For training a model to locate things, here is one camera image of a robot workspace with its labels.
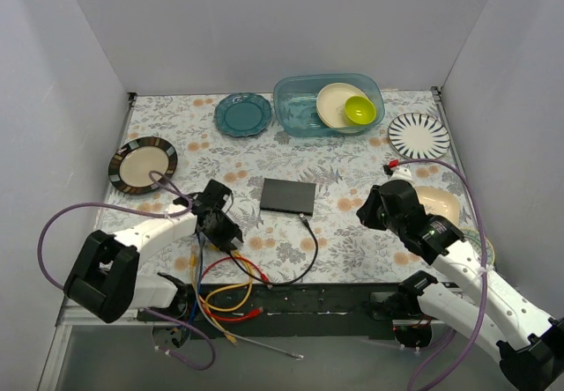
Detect blue ethernet cable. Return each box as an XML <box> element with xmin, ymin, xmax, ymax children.
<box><xmin>175</xmin><ymin>236</ymin><xmax>208</xmax><ymax>343</ymax></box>

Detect yellow ethernet cable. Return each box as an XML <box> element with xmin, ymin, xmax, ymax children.
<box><xmin>204</xmin><ymin>276</ymin><xmax>255</xmax><ymax>313</ymax></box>
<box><xmin>189</xmin><ymin>252</ymin><xmax>239</xmax><ymax>346</ymax></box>
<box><xmin>231</xmin><ymin>249</ymin><xmax>265</xmax><ymax>277</ymax></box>

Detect black ethernet cable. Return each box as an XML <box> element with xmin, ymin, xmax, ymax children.
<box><xmin>219</xmin><ymin>213</ymin><xmax>320</xmax><ymax>287</ymax></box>

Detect black network switch box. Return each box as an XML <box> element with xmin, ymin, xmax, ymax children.
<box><xmin>259</xmin><ymin>178</ymin><xmax>316</xmax><ymax>216</ymax></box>

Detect red ethernet cable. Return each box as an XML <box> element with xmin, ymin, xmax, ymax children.
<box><xmin>200</xmin><ymin>256</ymin><xmax>271</xmax><ymax>324</ymax></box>

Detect grey ethernet cable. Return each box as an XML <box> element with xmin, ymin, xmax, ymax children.
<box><xmin>196</xmin><ymin>284</ymin><xmax>305</xmax><ymax>361</ymax></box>

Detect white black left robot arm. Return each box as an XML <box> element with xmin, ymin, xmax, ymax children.
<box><xmin>63</xmin><ymin>180</ymin><xmax>243</xmax><ymax>323</ymax></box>

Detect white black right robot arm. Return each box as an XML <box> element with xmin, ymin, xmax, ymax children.
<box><xmin>357</xmin><ymin>180</ymin><xmax>563</xmax><ymax>390</ymax></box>

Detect floral patterned table mat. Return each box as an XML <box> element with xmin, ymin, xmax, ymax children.
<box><xmin>85</xmin><ymin>91</ymin><xmax>490</xmax><ymax>285</ymax></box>

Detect cream square dish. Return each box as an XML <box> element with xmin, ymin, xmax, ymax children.
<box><xmin>415</xmin><ymin>186</ymin><xmax>460</xmax><ymax>226</ymax></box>

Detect yellow flower patterned bowl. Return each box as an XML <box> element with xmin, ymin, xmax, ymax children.
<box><xmin>462</xmin><ymin>227</ymin><xmax>496</xmax><ymax>267</ymax></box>

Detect white plate blue stripes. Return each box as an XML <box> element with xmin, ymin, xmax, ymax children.
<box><xmin>388</xmin><ymin>113</ymin><xmax>450</xmax><ymax>159</ymax></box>

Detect brown rimmed cream plate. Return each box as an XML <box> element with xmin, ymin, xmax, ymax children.
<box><xmin>108</xmin><ymin>136</ymin><xmax>178</xmax><ymax>195</ymax></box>

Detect lime green bowl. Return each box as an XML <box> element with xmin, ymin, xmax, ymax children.
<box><xmin>344</xmin><ymin>96</ymin><xmax>377</xmax><ymax>125</ymax></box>

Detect teal scalloped plate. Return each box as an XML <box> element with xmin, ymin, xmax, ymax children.
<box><xmin>214</xmin><ymin>93</ymin><xmax>272</xmax><ymax>138</ymax></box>

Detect blue transparent plastic tub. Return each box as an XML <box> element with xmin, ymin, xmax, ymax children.
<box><xmin>273</xmin><ymin>73</ymin><xmax>385</xmax><ymax>138</ymax></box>

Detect cream plate in tub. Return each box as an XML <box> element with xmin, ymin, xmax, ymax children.
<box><xmin>316</xmin><ymin>83</ymin><xmax>367</xmax><ymax>129</ymax></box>

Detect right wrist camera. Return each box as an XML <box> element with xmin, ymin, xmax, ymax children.
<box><xmin>382</xmin><ymin>159</ymin><xmax>414</xmax><ymax>184</ymax></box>

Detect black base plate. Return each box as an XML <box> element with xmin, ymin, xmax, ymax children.
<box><xmin>136</xmin><ymin>283</ymin><xmax>459</xmax><ymax>339</ymax></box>

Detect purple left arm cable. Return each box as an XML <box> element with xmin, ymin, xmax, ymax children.
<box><xmin>37</xmin><ymin>170</ymin><xmax>217</xmax><ymax>371</ymax></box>

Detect aluminium frame rail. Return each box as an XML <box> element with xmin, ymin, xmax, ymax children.
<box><xmin>37</xmin><ymin>288</ymin><xmax>149</xmax><ymax>391</ymax></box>

